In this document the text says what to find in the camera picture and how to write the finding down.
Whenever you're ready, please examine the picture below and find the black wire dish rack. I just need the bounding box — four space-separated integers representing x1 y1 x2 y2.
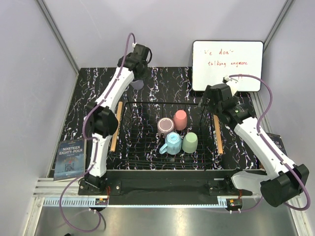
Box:
107 101 222 170

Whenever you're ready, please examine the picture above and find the light blue ceramic mug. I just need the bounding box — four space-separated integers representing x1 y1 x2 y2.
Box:
159 132 182 155

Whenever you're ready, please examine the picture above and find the Tale of Two Cities book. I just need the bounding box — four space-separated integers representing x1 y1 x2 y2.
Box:
266 133 287 155

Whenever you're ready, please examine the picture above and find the left wooden rack handle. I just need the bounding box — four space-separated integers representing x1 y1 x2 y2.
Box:
110 101 123 152

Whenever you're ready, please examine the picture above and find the white cable duct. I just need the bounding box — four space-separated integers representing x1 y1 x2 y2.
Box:
43 197 108 207

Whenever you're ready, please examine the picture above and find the white whiteboard black frame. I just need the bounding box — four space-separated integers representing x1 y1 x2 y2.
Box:
191 40 264 91

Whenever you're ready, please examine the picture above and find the pink plastic cup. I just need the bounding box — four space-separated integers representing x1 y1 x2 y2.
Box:
173 110 187 130

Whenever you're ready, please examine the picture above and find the mauve ceramic mug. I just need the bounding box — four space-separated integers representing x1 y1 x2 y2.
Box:
157 118 175 138

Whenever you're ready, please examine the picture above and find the black marble pattern mat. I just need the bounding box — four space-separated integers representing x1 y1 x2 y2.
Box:
50 66 261 171

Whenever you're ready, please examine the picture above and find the wooden rack handle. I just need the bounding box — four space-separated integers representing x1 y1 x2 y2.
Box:
214 115 223 155
110 101 123 152

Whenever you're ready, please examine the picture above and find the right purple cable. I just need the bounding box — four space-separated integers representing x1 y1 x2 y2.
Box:
206 74 311 213

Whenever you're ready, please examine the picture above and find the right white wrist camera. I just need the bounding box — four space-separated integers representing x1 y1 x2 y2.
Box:
223 76 240 96

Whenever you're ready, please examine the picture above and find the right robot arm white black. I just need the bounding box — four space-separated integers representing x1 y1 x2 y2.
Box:
199 83 311 211

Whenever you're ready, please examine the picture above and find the green plastic cup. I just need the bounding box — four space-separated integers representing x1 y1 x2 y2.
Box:
182 132 198 153

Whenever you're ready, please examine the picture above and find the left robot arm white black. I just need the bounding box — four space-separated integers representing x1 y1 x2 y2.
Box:
82 43 152 195

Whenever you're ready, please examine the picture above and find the lavender plastic cup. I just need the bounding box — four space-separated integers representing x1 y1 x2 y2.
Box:
130 80 144 90

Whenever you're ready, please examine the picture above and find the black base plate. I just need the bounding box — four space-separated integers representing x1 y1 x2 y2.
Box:
78 170 252 207

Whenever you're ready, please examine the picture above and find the right wooden rack handle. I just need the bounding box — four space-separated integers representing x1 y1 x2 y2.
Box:
214 115 223 155

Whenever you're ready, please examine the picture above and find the Nineteen Eighty-Four book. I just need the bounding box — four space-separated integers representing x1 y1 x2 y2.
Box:
53 139 86 182

